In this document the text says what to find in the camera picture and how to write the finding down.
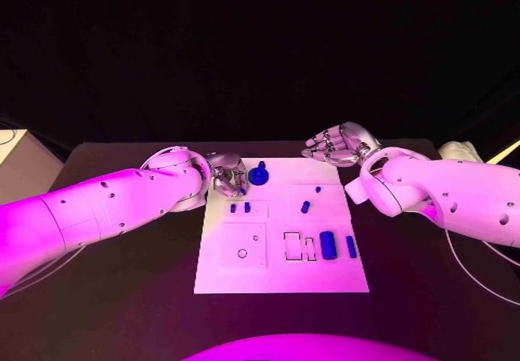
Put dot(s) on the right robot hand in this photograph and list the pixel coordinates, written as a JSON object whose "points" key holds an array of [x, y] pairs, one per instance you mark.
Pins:
{"points": [[339, 146]]}

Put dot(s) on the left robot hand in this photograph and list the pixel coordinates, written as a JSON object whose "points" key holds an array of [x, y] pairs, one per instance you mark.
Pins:
{"points": [[230, 175]]}

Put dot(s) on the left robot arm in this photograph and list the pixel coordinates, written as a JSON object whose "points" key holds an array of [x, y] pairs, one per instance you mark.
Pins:
{"points": [[102, 203]]}

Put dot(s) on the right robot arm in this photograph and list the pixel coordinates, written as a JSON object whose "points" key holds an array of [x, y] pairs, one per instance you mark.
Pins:
{"points": [[447, 189]]}

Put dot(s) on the white task board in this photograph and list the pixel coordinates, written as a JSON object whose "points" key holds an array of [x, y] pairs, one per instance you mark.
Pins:
{"points": [[280, 242]]}

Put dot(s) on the white cloth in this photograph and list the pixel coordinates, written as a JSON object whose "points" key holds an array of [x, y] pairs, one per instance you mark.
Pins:
{"points": [[462, 151]]}

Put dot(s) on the large blue cylinder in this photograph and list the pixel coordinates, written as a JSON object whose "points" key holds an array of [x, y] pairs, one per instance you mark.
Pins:
{"points": [[329, 244]]}

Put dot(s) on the thin blue cylinder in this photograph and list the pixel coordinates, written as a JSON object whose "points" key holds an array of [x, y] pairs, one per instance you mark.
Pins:
{"points": [[352, 246]]}

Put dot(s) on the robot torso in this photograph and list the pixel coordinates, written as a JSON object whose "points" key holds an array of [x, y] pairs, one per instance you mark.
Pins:
{"points": [[311, 348]]}

